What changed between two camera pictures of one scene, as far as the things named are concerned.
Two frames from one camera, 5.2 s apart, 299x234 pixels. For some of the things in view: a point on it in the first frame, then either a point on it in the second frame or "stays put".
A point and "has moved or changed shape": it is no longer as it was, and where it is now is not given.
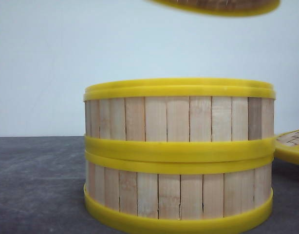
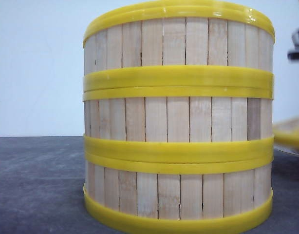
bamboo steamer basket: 179,118 stays put
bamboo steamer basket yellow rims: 230,8 to 179,44
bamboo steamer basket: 177,193 stays put
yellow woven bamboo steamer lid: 290,146 has moved or changed shape
